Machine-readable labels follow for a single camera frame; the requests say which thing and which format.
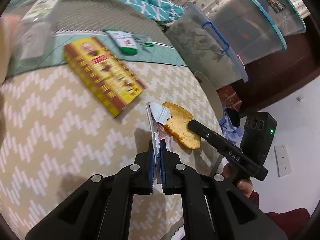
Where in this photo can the right hand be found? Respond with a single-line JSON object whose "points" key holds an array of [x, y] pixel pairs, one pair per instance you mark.
{"points": [[244, 185]]}

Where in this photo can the silver red snack wrapper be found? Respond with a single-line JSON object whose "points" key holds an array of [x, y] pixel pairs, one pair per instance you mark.
{"points": [[157, 115]]}

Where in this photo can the white wall outlet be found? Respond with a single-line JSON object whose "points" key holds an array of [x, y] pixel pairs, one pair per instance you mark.
{"points": [[282, 159]]}

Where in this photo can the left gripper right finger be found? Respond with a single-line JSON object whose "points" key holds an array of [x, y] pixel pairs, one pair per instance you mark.
{"points": [[213, 208]]}

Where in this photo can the blue clothing pile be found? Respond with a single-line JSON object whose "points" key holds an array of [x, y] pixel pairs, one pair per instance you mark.
{"points": [[230, 132]]}

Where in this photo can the orange box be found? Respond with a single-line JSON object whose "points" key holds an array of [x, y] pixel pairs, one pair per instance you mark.
{"points": [[229, 97]]}

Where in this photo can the clear bin blue handle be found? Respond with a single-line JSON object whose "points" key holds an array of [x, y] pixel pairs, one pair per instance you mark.
{"points": [[204, 49]]}

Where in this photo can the clear bin teal rim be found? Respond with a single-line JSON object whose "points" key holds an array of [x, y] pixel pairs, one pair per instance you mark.
{"points": [[257, 28]]}

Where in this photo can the yellow red box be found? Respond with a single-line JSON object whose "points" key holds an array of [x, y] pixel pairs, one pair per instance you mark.
{"points": [[103, 73]]}

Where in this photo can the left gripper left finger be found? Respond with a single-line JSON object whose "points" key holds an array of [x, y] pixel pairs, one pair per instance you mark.
{"points": [[101, 207]]}

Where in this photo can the slice of bread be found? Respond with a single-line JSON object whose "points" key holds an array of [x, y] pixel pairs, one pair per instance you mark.
{"points": [[177, 125]]}

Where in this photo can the green white packet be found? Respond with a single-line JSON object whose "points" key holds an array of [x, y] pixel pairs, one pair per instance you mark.
{"points": [[128, 42]]}

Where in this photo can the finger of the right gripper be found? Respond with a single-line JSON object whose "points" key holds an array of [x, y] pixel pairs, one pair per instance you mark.
{"points": [[232, 153]]}

